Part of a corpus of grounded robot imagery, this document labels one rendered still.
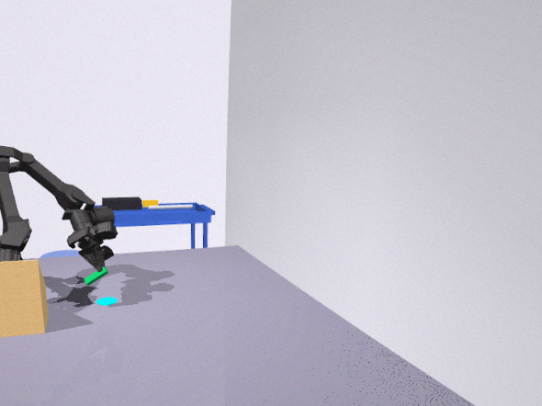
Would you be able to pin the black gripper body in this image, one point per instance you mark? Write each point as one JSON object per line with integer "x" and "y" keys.
{"x": 83, "y": 237}

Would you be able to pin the green rectangular post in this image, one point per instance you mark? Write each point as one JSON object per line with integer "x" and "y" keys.
{"x": 94, "y": 277}

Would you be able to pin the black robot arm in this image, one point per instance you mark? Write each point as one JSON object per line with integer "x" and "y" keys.
{"x": 16, "y": 231}

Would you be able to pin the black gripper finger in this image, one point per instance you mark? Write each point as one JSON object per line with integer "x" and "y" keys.
{"x": 102, "y": 256}
{"x": 90, "y": 254}

